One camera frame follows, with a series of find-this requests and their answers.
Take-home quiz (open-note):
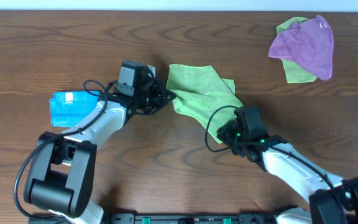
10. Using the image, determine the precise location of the black cable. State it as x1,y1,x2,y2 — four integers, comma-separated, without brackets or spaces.
204,105,351,224
12,80,117,220

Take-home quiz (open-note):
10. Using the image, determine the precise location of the purple cloth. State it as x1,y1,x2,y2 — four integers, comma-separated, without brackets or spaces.
268,15,334,80

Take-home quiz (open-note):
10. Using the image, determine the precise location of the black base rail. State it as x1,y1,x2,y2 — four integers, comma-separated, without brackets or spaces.
101,213,279,224

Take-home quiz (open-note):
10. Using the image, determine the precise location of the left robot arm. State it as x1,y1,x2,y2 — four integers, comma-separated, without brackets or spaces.
13,78,176,223

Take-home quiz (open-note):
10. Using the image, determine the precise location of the light green cloth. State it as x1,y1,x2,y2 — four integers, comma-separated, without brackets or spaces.
167,64,243,143

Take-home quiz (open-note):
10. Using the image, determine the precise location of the folded blue cloth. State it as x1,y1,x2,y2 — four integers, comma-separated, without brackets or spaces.
50,90,101,128

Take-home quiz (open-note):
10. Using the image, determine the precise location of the left black cable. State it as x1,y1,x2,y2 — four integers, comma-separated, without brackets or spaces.
12,80,117,220

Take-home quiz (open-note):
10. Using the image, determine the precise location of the right black cable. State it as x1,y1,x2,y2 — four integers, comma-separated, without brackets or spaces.
204,105,351,224

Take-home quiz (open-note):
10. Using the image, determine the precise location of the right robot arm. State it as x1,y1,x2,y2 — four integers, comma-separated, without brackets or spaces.
217,120,358,223

